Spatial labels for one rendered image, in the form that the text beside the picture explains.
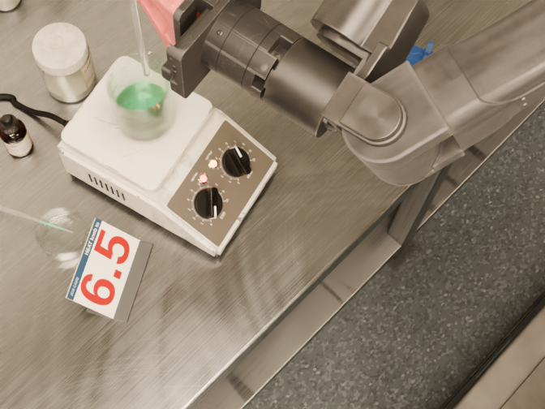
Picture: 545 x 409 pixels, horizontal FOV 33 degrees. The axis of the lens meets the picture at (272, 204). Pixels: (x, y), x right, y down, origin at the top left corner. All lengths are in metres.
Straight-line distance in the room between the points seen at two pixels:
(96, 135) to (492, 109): 0.47
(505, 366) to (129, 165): 0.71
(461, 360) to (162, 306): 0.91
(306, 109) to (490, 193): 1.27
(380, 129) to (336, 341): 1.17
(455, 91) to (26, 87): 0.61
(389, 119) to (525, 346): 0.87
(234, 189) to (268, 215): 0.06
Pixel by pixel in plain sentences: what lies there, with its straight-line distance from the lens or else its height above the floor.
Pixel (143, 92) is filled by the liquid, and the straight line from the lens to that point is 0.95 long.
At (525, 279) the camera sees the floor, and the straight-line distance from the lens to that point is 1.86.
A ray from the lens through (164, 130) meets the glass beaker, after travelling 0.94.
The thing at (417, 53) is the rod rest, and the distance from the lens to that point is 1.11.
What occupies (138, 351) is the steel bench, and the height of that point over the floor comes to 0.75.
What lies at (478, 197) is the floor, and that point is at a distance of 1.90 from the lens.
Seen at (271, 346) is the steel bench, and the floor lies 0.08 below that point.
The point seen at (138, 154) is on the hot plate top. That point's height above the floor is 0.84.
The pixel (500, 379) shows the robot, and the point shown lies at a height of 0.36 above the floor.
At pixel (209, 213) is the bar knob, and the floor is 0.81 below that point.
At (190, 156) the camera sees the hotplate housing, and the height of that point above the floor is 0.82.
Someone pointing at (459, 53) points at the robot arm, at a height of 1.17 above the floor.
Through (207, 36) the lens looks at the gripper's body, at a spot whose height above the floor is 1.12.
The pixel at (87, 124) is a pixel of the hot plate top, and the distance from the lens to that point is 0.97.
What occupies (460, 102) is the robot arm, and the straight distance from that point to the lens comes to 0.62.
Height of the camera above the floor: 1.70
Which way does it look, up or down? 68 degrees down
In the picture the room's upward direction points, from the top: 6 degrees clockwise
